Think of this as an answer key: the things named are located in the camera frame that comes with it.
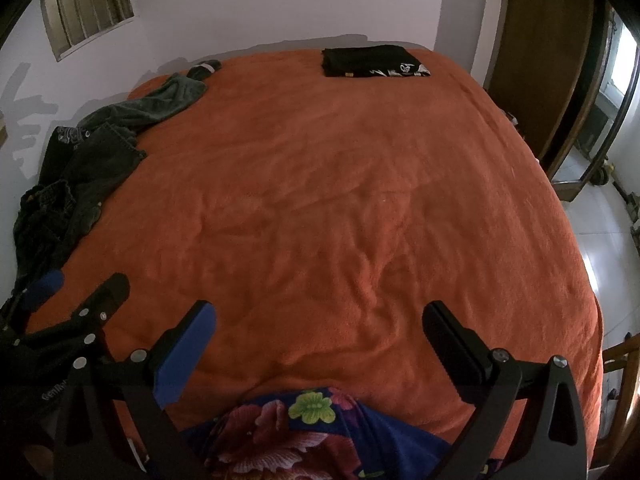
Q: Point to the person's blue floral clothing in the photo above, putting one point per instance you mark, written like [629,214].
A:
[280,435]

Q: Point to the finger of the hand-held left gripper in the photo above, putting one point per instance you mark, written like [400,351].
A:
[107,300]
[45,284]

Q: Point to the barred window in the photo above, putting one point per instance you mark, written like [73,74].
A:
[85,5]

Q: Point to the wooden chair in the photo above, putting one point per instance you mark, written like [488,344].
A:
[627,410]

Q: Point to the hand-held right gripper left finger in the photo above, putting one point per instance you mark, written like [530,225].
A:
[187,350]

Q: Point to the folded black printed garment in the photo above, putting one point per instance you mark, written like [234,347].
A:
[365,60]

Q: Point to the wooden door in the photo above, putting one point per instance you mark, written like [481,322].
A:
[540,60]

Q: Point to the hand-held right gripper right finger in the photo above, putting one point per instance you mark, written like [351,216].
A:
[450,350]

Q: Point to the dark camouflage garment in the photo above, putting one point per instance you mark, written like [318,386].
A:
[40,220]

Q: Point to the orange blanket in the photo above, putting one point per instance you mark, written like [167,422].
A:
[325,210]

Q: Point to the dark green garment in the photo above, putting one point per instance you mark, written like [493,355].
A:
[100,175]

